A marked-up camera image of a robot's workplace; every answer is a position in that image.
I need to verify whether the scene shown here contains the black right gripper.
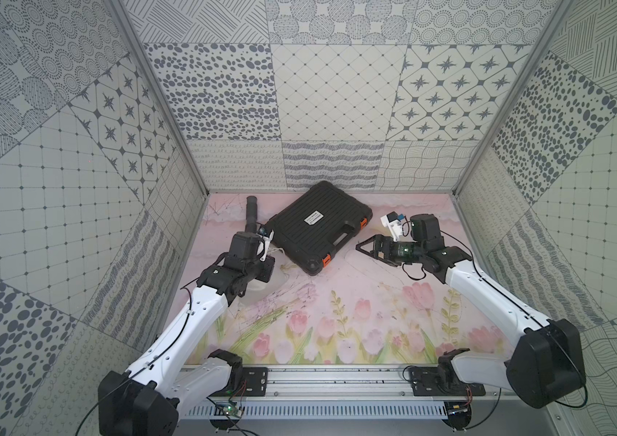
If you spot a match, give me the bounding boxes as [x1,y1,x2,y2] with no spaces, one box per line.
[356,234,425,266]

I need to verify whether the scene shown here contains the beige cloth soil bag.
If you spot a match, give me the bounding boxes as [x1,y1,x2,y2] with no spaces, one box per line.
[240,270,289,306]

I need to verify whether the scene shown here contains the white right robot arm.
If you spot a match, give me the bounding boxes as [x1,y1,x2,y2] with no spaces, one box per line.
[356,213,588,409]

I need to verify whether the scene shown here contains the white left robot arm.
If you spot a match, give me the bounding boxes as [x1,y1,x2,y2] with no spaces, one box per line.
[94,231,275,435]

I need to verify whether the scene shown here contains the black plastic tool case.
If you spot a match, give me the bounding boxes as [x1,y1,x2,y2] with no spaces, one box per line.
[265,181,373,276]

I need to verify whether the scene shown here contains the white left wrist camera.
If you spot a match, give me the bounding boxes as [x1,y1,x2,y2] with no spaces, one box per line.
[257,227,274,262]

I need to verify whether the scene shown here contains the black corrugated hose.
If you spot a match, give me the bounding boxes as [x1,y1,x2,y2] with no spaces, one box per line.
[245,195,260,236]

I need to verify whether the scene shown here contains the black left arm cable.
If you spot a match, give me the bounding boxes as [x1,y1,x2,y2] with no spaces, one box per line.
[73,277,200,436]

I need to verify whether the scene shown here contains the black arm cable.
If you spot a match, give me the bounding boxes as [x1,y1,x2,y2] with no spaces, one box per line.
[400,217,590,410]
[73,277,200,436]

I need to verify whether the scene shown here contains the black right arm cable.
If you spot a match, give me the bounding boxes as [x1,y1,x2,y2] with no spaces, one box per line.
[400,217,590,410]

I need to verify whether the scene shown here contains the aluminium mounting rail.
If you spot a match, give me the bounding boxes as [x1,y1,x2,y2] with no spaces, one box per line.
[180,364,521,421]

